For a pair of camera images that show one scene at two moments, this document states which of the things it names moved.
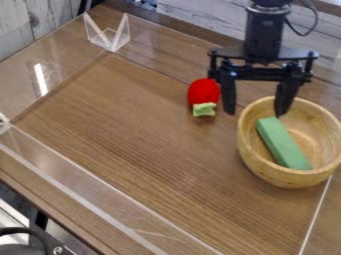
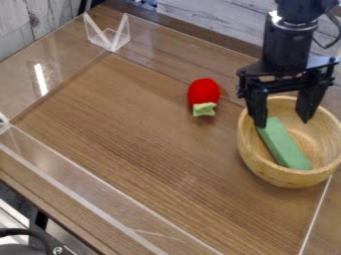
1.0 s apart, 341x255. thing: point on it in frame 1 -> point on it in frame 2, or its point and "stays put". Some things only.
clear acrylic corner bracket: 109,39 stays put
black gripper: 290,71 -> 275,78
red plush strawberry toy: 203,95 stays put
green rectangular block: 280,143 stays put
